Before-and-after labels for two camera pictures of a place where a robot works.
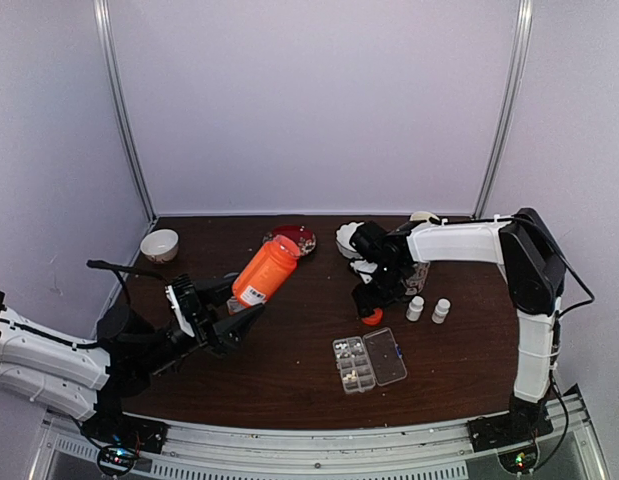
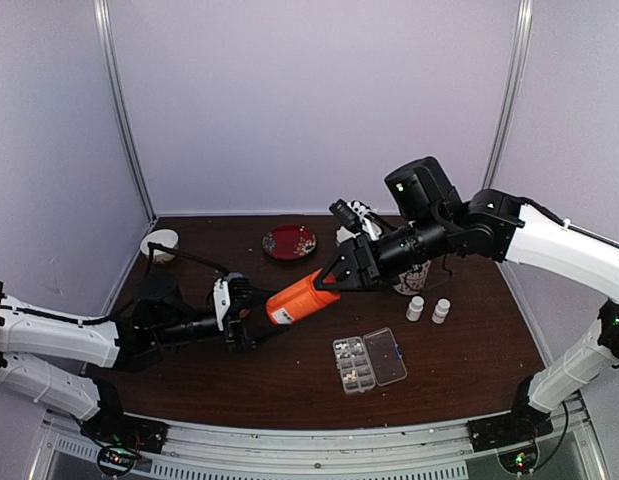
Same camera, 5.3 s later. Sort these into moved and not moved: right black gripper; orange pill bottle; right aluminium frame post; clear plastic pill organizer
Moved: right black gripper; orange pill bottle
Not moved: clear plastic pill organizer; right aluminium frame post
